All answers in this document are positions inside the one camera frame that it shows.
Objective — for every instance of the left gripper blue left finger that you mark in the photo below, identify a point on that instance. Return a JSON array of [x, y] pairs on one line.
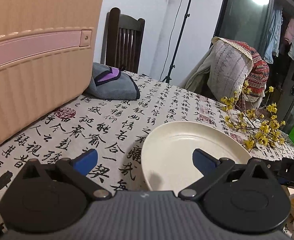
[[75, 172]]

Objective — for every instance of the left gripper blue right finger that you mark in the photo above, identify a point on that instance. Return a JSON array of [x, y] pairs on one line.
[[213, 170]]

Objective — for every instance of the calligraphy print tablecloth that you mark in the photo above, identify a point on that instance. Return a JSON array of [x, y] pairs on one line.
[[116, 129]]

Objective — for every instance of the yellow flower branch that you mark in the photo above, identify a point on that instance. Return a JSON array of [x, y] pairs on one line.
[[259, 128]]

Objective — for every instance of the grey purple cloth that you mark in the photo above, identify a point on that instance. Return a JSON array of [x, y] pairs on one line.
[[110, 83]]

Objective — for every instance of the patterned blanket on chair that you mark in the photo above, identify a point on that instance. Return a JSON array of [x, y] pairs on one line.
[[230, 68]]

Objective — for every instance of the studio light on stand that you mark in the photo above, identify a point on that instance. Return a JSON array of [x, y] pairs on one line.
[[168, 78]]

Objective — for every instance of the pink small suitcase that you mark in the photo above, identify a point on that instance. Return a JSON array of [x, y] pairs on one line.
[[46, 57]]

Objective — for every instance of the dark wooden chair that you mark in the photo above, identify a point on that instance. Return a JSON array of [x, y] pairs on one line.
[[122, 41]]

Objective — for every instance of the hanging pink garment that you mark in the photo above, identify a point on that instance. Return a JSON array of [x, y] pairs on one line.
[[289, 33]]

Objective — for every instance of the hanging light blue shirt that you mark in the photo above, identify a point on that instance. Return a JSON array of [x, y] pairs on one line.
[[273, 36]]

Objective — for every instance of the dark framed glass door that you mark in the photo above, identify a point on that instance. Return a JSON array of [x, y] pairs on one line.
[[249, 21]]

